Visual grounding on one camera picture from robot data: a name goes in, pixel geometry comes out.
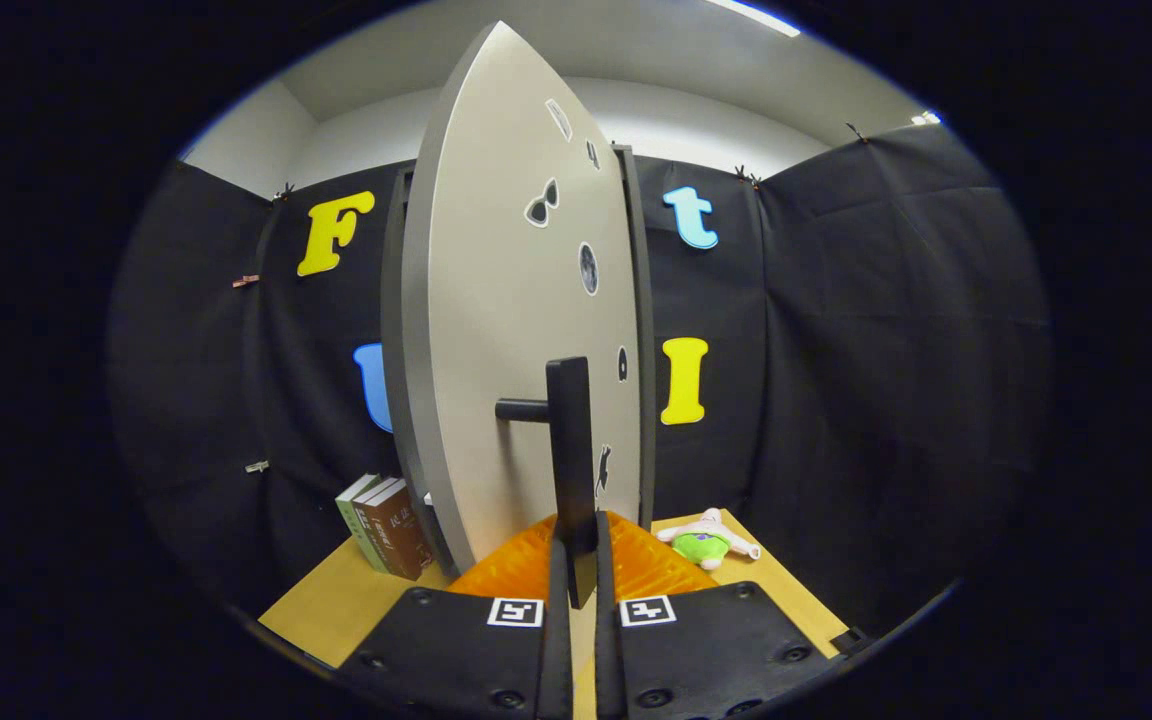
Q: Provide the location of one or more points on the dark grey cabinet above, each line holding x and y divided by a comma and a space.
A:
644, 300

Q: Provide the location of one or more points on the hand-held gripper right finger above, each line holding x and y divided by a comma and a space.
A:
608, 650

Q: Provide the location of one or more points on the beige cabinet door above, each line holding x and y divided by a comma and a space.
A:
496, 300

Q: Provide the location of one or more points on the black backdrop cloth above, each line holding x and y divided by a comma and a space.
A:
886, 380

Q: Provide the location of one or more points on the brown book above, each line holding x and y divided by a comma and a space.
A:
398, 530
373, 530

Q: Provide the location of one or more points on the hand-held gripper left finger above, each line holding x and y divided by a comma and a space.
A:
556, 650

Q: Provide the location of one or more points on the green and white plush toy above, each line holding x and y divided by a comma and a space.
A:
704, 545

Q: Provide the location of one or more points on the small ceiling light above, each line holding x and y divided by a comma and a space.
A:
926, 118

